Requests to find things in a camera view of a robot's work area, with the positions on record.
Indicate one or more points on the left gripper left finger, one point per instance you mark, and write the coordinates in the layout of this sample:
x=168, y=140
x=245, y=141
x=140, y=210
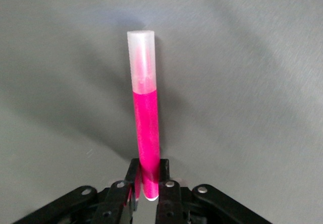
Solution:
x=118, y=203

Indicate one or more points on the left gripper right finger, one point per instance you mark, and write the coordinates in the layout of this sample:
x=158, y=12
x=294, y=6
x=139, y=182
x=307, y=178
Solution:
x=169, y=203

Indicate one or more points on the pink marker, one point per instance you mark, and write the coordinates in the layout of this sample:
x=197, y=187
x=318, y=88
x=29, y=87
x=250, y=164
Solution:
x=146, y=123

